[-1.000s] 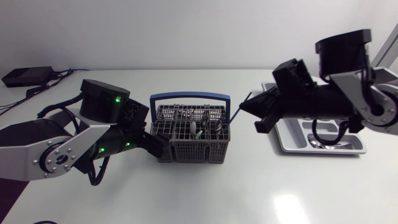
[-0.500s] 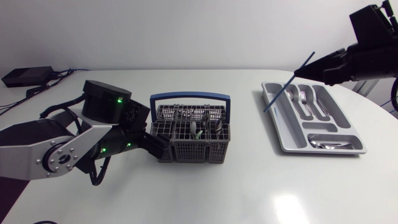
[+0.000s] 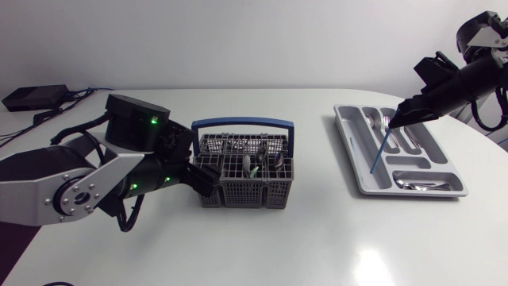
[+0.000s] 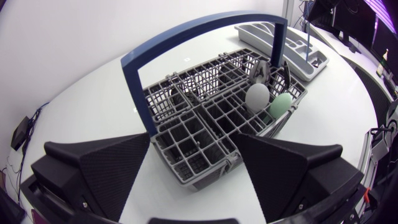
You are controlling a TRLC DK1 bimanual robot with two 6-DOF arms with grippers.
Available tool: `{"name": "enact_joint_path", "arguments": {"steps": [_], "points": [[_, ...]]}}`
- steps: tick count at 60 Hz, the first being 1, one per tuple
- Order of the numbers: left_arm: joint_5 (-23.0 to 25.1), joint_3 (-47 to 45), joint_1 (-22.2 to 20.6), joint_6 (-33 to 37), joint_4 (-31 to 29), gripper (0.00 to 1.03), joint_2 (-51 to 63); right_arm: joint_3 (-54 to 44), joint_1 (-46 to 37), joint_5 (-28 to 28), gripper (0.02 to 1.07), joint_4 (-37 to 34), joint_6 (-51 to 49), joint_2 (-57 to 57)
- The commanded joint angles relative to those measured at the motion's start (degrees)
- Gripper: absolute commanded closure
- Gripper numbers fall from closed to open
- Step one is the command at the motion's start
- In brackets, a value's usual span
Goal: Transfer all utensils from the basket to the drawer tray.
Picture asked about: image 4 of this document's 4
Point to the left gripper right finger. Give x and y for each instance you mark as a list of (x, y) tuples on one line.
[(280, 177)]

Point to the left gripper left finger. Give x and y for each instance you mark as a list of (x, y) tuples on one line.
[(105, 174)]

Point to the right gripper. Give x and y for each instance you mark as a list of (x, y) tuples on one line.
[(321, 12)]

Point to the thin blue plastic utensil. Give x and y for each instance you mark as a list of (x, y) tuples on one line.
[(308, 45)]

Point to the grey cutlery tray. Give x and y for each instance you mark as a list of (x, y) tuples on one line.
[(295, 59)]

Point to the grey cutlery basket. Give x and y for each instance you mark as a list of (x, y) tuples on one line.
[(199, 133)]

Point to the green plastic spoon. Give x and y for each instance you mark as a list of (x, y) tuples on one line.
[(280, 105)]

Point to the pale plastic spoon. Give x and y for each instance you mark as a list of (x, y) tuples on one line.
[(257, 98)]

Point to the black power brick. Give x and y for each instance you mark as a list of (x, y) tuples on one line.
[(20, 133)]

